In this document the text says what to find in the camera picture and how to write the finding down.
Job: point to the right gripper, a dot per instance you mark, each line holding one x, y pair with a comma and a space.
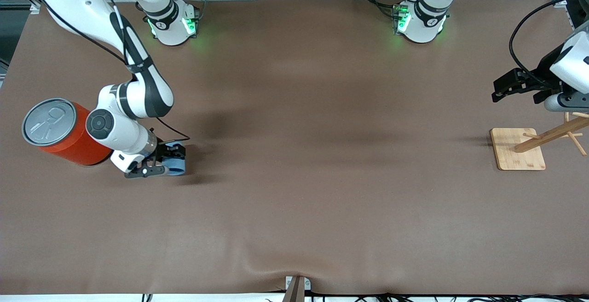
162, 151

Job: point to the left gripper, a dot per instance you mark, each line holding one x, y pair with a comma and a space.
544, 73

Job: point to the light blue cup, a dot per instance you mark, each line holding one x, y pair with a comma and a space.
177, 168

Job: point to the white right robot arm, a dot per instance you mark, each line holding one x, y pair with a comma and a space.
133, 95

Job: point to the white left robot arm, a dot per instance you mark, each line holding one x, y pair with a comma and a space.
425, 21

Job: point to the wooden mug tree stand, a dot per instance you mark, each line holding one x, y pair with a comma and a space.
517, 152

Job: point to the orange canister with grey lid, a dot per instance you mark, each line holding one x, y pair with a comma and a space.
60, 136

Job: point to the brown table mat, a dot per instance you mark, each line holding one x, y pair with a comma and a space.
294, 200

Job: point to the metal bracket with brown bar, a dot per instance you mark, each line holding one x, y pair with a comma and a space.
297, 288

